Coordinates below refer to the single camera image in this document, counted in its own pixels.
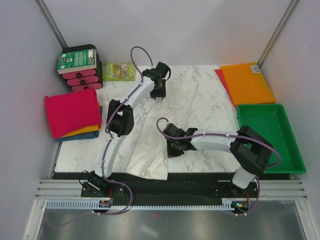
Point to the aluminium corner post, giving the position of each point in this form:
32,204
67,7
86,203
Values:
51,23
293,4

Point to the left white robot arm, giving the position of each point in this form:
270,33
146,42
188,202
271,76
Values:
120,123

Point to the orange plastic board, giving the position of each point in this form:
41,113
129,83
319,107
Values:
246,84

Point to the green plastic tray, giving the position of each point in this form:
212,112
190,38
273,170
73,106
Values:
272,123

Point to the blue folded t shirt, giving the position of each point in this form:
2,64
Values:
77,137

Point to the aluminium rail frame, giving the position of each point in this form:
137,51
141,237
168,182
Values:
48,189

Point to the white t shirt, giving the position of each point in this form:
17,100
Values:
149,159

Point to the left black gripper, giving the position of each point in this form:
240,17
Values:
162,94

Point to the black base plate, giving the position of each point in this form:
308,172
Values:
178,189

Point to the yellow folded t shirt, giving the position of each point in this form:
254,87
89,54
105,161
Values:
83,130

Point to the right aluminium corner post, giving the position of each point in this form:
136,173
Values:
293,4

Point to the red plastic board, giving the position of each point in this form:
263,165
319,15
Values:
222,79

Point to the black pink drawer unit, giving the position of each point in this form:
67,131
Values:
84,79

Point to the left aluminium corner post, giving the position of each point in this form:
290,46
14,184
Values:
51,23

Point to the green book on drawers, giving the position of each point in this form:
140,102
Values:
77,61

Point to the white slotted cable duct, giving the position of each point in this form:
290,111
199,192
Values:
97,204

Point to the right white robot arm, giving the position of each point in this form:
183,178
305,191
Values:
251,150

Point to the lime green picture book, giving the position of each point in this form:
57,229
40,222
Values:
119,71

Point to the pink folded t shirt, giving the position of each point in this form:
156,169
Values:
81,98

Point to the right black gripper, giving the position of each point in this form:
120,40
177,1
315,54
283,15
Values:
171,153

